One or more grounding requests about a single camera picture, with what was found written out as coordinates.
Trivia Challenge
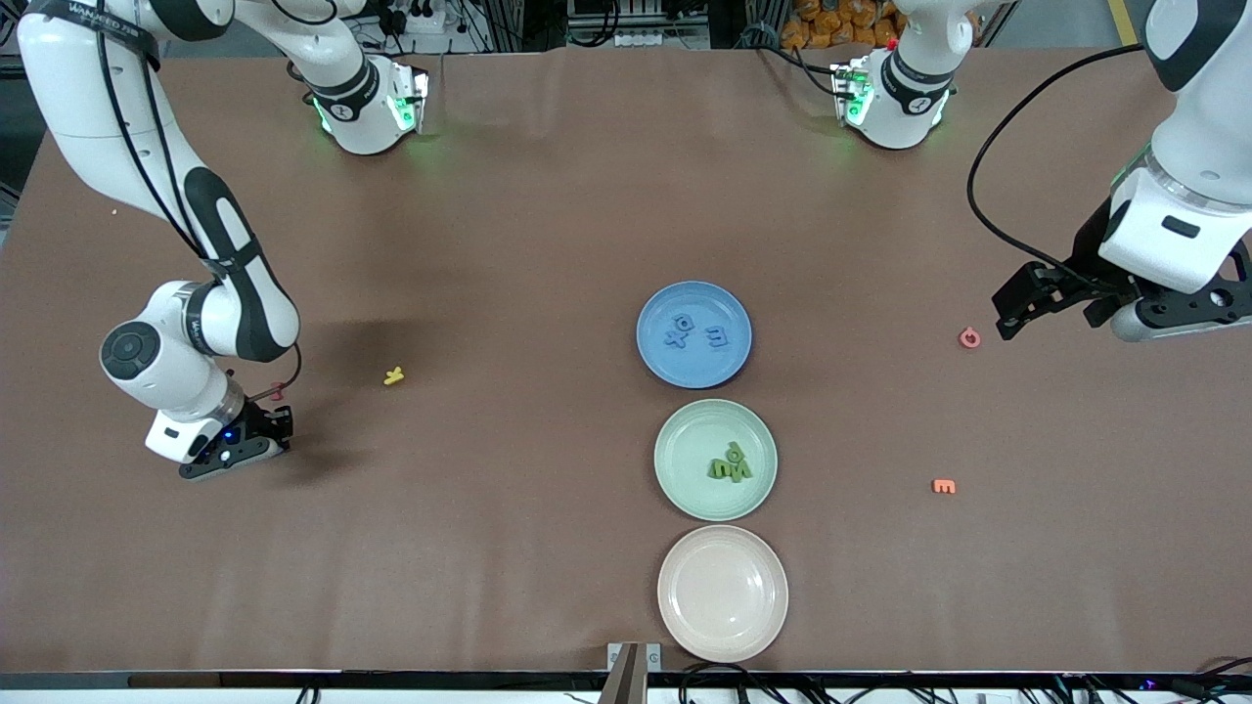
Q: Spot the brown table cover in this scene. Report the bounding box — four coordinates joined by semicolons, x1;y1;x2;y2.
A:
0;47;1252;676

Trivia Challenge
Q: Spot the pile of orange objects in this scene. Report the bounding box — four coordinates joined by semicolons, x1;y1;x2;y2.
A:
782;0;906;50

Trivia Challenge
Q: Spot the blue plate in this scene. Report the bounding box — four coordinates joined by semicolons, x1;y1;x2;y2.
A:
636;281;754;390

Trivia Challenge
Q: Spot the green plate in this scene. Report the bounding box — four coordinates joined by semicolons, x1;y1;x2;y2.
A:
653;398;780;522

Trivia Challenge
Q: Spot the white power strip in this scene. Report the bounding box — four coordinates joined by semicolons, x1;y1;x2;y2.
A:
611;27;707;50
377;0;449;36

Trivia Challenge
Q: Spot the beige plate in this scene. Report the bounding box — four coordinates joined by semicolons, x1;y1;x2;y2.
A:
656;524;789;664

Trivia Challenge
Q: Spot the black table edge rail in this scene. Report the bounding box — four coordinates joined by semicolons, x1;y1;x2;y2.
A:
0;670;1252;691

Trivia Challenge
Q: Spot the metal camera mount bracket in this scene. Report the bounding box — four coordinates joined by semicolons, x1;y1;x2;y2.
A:
599;640;663;704

